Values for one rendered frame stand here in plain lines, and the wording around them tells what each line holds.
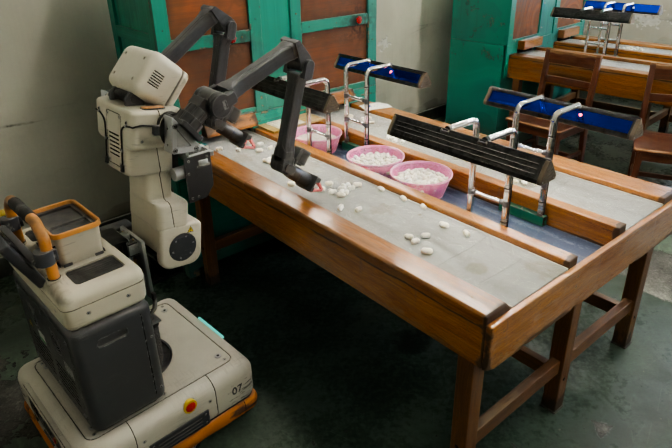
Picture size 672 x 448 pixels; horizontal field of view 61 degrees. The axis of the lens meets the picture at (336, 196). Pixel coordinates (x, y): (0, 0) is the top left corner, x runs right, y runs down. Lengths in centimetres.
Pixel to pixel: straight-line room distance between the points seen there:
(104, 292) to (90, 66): 195
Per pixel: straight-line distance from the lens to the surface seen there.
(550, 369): 231
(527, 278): 186
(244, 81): 188
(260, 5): 303
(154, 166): 195
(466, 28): 509
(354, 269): 197
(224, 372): 220
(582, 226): 226
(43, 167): 356
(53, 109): 350
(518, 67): 492
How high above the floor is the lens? 172
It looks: 25 degrees down
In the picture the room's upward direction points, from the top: 1 degrees counter-clockwise
